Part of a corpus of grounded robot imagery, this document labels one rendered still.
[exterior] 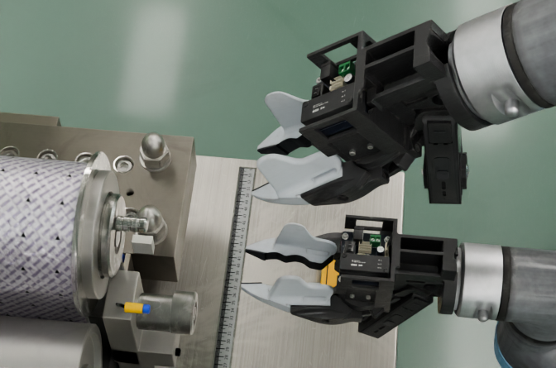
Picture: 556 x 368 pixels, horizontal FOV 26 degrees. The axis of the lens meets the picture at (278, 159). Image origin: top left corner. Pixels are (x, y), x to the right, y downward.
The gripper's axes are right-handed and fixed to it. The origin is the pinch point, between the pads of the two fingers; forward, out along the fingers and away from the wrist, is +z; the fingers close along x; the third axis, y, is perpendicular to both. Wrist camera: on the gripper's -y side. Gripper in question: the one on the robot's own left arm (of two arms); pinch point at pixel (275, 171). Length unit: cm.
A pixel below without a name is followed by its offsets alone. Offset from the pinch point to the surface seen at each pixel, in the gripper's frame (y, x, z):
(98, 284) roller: -0.1, 5.0, 19.8
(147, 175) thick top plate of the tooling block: -15.8, -19.8, 34.9
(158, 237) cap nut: -16.8, -11.5, 32.4
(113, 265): -1.0, 3.0, 19.2
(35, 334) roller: 1.7, 9.5, 24.7
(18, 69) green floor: -61, -109, 142
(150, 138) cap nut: -12.6, -22.0, 31.8
